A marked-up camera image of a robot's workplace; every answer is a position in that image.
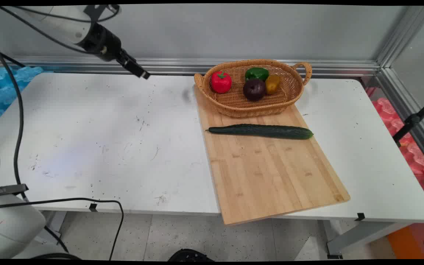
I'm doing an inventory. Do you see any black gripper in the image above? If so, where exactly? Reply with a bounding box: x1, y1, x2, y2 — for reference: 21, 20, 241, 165
77, 23, 151, 80

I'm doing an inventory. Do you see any dark green cucumber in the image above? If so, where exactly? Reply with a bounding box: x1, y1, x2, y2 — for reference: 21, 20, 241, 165
205, 124, 314, 140

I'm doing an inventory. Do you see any grey table leg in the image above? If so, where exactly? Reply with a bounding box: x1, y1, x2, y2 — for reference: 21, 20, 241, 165
324, 220, 412, 259

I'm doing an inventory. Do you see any aluminium frame post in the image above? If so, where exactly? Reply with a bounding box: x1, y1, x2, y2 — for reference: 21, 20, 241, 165
376, 6, 424, 69

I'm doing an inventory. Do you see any bamboo cutting board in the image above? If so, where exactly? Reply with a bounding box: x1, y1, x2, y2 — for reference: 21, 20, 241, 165
194, 85, 351, 226

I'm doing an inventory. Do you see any long aluminium frame rail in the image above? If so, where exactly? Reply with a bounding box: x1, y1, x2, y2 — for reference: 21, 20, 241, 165
0, 56, 380, 78

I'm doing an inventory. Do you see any black tripod stand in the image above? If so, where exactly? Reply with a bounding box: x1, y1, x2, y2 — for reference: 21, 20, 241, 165
392, 95, 424, 148

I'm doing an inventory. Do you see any blue foam mat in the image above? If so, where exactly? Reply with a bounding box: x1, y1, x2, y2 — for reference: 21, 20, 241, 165
0, 66, 44, 130

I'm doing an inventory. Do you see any grey velcro strap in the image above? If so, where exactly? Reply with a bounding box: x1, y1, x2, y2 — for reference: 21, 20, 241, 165
0, 183, 29, 199

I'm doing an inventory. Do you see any woven wicker basket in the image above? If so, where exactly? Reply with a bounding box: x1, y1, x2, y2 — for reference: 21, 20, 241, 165
194, 59, 312, 118

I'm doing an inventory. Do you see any thin black floor cable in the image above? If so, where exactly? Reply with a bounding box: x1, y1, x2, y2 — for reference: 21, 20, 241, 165
0, 198, 124, 260

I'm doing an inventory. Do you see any green toy pepper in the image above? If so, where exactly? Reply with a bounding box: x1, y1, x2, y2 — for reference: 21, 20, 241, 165
245, 67, 270, 82

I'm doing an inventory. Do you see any short aluminium frame rail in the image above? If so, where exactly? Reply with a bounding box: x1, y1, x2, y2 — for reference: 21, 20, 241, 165
376, 68, 424, 172

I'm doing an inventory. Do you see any black round floor object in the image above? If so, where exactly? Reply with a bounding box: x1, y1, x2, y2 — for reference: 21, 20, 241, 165
168, 249, 215, 262

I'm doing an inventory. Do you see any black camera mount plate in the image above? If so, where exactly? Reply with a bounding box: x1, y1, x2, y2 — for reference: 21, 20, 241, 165
84, 4, 120, 23

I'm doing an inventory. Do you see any orange floor object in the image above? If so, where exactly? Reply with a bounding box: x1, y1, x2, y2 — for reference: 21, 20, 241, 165
386, 225, 424, 259

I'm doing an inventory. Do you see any yellow toy pepper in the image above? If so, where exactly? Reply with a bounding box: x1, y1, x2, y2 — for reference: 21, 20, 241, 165
265, 75, 281, 95

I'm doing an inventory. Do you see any dark purple toy fruit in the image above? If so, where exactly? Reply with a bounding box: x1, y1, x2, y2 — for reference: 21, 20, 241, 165
243, 78, 266, 101

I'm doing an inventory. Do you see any thick black cable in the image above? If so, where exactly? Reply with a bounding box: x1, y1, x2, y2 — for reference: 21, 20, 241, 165
0, 34, 25, 201

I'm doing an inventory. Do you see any pink foam mat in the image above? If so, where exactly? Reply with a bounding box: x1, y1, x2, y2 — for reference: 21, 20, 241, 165
366, 87, 424, 206

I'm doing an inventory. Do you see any red bell pepper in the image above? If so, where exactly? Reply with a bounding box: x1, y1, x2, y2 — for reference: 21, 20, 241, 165
211, 71, 232, 93

